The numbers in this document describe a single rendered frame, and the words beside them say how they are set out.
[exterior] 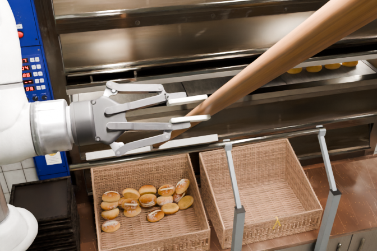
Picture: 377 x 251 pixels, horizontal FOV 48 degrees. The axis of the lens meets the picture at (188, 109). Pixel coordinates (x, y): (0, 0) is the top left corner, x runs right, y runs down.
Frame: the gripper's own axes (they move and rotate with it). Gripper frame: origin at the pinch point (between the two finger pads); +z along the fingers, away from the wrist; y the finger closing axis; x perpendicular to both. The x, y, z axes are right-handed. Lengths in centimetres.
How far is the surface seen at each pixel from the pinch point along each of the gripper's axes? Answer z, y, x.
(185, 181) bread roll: 25, 20, -164
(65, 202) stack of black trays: -39, 19, -140
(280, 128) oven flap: 82, -3, -155
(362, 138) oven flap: 144, 10, -172
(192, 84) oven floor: 35, -34, -157
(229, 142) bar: 40, 3, -116
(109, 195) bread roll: -18, 20, -164
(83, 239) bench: -34, 41, -163
